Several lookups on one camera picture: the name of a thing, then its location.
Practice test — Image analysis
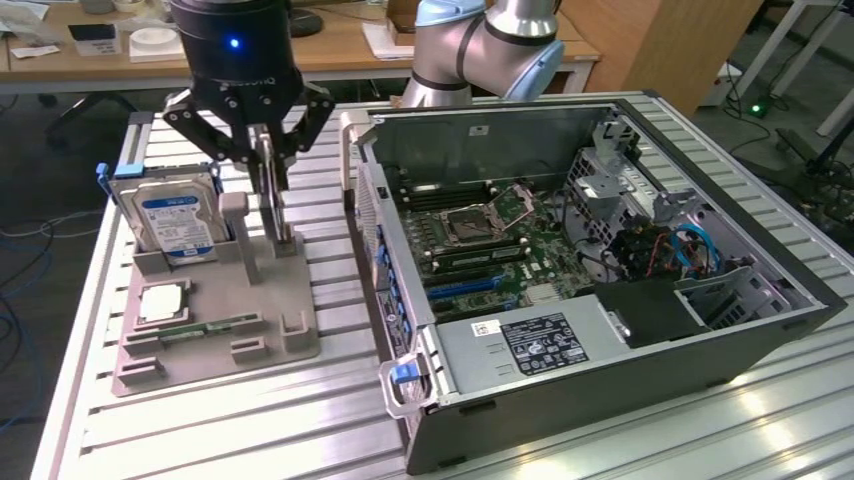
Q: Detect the grey plastic parts rack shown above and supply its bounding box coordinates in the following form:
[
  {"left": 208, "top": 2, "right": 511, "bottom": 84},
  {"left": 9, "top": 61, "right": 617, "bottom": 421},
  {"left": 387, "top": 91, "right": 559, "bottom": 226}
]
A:
[{"left": 110, "top": 192, "right": 323, "bottom": 399}]

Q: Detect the white box with round insert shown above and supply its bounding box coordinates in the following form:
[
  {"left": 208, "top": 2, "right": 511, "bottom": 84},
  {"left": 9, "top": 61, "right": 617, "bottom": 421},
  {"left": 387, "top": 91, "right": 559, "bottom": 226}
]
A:
[{"left": 127, "top": 27, "right": 186, "bottom": 64}]

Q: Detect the grey power supply unit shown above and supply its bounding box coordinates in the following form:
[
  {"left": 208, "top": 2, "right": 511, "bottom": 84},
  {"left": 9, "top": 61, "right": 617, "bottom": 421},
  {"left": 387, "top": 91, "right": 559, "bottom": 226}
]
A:
[{"left": 432, "top": 294, "right": 633, "bottom": 396}]

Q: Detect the open black PC case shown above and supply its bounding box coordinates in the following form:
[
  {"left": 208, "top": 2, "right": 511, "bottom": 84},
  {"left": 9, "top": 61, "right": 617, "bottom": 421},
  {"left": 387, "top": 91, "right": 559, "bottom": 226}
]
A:
[{"left": 339, "top": 97, "right": 849, "bottom": 476}]

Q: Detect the wooden cabinet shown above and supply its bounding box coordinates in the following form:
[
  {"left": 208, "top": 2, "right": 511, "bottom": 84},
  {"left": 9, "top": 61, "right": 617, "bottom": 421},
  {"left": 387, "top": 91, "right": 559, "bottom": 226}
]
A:
[{"left": 586, "top": 0, "right": 766, "bottom": 116}]

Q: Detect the green RAM stick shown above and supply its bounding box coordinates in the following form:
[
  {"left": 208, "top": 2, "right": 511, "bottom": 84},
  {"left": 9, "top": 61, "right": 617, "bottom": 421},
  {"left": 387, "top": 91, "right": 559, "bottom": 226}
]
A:
[{"left": 158, "top": 317, "right": 259, "bottom": 344}]

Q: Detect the metal socket cover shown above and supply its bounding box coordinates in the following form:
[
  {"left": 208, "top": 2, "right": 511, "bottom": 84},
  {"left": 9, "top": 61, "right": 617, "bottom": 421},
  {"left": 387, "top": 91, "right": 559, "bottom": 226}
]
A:
[{"left": 490, "top": 183, "right": 539, "bottom": 231}]

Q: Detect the silver CPU chip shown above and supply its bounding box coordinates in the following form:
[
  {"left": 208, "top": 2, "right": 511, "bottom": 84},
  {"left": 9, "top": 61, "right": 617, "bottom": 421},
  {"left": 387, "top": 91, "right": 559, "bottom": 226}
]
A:
[{"left": 138, "top": 287, "right": 192, "bottom": 321}]

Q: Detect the white paper stack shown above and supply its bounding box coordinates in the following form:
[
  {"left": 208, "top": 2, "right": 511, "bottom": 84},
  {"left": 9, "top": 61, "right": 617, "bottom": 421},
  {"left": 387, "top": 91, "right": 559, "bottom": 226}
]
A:
[{"left": 363, "top": 22, "right": 416, "bottom": 61}]

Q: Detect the CPU socket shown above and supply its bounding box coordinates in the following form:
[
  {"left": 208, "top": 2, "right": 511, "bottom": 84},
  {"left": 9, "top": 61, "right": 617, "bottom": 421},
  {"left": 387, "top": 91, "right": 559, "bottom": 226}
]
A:
[{"left": 443, "top": 204, "right": 499, "bottom": 241}]

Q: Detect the blue expansion slot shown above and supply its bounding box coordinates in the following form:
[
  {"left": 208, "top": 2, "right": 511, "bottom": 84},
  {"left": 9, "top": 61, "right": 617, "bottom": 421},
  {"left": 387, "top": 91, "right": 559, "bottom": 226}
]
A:
[{"left": 426, "top": 272, "right": 506, "bottom": 301}]

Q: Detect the white box with black top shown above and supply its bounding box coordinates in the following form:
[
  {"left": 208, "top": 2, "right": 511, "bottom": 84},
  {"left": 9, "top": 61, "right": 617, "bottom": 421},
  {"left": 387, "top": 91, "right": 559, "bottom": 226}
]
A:
[{"left": 66, "top": 23, "right": 126, "bottom": 57}]

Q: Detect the graphics card with metal bracket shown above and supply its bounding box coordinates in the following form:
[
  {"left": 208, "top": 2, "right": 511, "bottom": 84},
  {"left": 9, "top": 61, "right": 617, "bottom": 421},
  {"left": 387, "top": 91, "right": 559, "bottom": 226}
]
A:
[{"left": 251, "top": 130, "right": 295, "bottom": 250}]

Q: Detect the green motherboard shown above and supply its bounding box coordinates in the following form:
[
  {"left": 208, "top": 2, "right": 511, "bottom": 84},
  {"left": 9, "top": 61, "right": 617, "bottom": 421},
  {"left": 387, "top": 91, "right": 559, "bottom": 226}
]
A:
[{"left": 399, "top": 182, "right": 602, "bottom": 324}]

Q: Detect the RAM stick with black chips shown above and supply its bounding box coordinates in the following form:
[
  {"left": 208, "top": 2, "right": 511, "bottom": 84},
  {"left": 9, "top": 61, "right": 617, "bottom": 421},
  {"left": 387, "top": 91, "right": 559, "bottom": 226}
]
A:
[{"left": 432, "top": 244, "right": 526, "bottom": 271}]

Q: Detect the wooden desk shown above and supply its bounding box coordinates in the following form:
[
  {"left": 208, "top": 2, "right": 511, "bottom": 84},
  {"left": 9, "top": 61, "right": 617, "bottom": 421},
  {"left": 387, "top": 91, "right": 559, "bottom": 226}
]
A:
[{"left": 0, "top": 0, "right": 602, "bottom": 109}]

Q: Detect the black floor stand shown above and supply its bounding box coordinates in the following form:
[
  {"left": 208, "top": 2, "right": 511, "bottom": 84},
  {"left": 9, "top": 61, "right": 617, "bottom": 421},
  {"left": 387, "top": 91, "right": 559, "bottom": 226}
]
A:
[{"left": 773, "top": 127, "right": 854, "bottom": 224}]

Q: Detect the metal disk bay cage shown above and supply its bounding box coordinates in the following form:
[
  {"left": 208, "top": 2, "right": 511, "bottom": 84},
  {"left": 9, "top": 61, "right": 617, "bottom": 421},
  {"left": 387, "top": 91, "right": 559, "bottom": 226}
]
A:
[{"left": 563, "top": 119, "right": 669, "bottom": 251}]

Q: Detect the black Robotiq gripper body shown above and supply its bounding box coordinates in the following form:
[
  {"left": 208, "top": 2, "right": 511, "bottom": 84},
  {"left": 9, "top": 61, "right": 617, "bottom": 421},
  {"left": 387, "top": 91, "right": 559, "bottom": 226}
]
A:
[{"left": 170, "top": 0, "right": 306, "bottom": 129}]

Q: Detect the black round lamp base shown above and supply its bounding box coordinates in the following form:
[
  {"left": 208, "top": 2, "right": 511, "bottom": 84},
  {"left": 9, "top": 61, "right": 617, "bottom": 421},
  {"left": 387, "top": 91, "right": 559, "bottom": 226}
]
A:
[{"left": 291, "top": 7, "right": 326, "bottom": 37}]

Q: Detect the blue wire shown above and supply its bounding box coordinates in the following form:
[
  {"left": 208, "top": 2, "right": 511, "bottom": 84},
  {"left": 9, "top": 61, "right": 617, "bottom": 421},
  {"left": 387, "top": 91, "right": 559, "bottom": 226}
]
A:
[{"left": 673, "top": 227, "right": 723, "bottom": 274}]

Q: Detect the hard disk in blue caddy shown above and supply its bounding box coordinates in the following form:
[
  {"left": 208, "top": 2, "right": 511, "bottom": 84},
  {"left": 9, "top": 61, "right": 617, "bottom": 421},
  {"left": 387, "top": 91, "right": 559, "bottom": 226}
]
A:
[{"left": 98, "top": 157, "right": 235, "bottom": 266}]

